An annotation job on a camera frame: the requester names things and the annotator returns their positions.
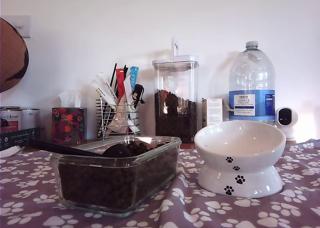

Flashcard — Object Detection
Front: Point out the black plastic measuring spoon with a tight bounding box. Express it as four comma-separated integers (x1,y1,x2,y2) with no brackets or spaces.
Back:
29,138,131,158

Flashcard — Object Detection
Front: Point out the brown cat food kibble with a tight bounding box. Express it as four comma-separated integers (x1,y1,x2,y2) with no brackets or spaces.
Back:
154,89,198,143
57,140,179,210

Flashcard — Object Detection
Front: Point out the rectangular glass food container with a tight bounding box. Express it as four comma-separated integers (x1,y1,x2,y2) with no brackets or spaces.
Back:
49,135,183,218

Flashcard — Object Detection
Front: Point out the white paw-print cat bowl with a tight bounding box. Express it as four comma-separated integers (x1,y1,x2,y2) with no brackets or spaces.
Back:
193,120,287,198

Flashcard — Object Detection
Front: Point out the black clip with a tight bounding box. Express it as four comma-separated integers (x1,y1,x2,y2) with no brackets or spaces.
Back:
131,84,146,109

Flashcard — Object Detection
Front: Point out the tall clear white-lidded jar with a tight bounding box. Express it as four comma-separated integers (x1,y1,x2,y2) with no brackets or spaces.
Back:
151,37,200,143

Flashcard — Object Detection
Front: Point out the plain white sachet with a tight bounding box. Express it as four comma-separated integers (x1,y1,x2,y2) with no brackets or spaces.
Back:
123,75,141,134

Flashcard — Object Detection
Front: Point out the blue sachet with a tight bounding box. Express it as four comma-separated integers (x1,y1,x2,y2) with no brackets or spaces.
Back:
129,66,140,87

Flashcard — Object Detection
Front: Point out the beige paper packet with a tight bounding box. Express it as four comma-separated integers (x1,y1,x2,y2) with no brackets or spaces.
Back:
109,103,131,134

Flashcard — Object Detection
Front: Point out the red sachet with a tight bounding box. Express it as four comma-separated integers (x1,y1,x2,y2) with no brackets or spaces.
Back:
116,68,128,102

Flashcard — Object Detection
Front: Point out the small white cardboard box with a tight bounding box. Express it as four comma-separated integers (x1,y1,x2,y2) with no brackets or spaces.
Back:
201,98,224,129

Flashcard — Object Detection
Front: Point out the black straw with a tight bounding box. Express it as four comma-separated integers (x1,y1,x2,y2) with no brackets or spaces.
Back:
109,63,118,88

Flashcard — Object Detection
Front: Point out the white green-print sachet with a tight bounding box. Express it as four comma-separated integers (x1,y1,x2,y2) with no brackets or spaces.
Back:
90,78,119,108

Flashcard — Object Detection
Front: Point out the white black-print sachet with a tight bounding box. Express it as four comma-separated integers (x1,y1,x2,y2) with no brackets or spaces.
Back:
96,72,118,98

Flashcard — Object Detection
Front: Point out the white tissue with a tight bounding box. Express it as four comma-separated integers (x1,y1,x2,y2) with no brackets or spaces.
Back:
57,89,82,108

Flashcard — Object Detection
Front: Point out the floral tissue box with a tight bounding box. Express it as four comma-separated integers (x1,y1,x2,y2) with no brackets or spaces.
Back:
51,107,88,145

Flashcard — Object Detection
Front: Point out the large clear water bottle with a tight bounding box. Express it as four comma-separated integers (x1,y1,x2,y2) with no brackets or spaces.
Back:
228,40,276,125

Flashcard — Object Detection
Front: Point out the purple paw-print tablecloth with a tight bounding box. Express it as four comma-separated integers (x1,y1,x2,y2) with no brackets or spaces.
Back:
0,138,320,228

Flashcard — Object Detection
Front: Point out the plain white tin can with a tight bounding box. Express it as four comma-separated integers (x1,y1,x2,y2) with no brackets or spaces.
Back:
21,108,41,130

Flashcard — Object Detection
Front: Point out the dark green cardboard tray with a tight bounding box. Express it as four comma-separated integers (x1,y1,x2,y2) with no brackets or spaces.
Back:
0,127,41,151

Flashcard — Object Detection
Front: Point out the red-labelled tin can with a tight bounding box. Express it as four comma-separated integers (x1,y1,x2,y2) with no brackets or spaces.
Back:
0,106,23,133

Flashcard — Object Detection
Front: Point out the white plate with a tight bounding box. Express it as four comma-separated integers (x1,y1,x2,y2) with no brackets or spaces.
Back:
0,145,25,158

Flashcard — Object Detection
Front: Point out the brown cork globe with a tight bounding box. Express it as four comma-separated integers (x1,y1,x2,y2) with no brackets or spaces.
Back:
0,17,30,93

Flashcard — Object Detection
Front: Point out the chrome wire basket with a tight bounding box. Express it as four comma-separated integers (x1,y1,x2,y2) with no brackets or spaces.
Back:
96,97,141,140

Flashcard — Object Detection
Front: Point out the small white round camera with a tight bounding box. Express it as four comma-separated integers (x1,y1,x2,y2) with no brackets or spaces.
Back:
274,107,299,141

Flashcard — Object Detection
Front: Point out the white wall light switch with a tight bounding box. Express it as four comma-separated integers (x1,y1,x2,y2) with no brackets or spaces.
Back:
9,14,32,39

